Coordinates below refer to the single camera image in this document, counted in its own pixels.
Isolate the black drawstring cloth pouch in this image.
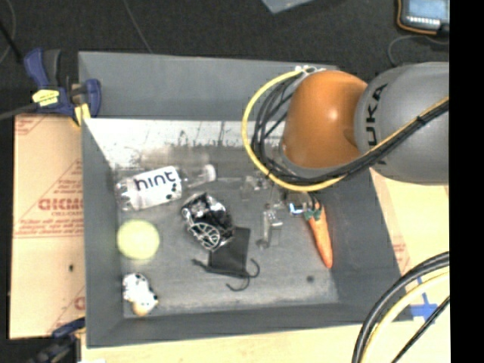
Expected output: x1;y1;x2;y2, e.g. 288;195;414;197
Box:
191;226;262;292

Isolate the black and white toy animal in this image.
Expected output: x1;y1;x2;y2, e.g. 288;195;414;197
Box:
121;272;160;318

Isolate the orange toy carrot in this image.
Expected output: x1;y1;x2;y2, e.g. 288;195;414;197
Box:
303;201;334;270

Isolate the clear plastic bottle white label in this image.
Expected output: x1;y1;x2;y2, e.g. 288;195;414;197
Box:
114;163;218;213

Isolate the black and silver wire object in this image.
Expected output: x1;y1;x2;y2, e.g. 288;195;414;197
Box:
180;191;237;252

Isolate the grey metal bin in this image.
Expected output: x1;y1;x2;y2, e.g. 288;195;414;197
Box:
77;51;404;348

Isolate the yellow-green ball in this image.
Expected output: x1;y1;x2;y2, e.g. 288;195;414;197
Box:
116;219;161;261

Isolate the brown cardboard board red print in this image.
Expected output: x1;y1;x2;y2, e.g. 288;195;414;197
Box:
8;112;413;340

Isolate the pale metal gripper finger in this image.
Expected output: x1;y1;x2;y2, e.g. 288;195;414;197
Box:
270;220;284;247
256;209;277;250

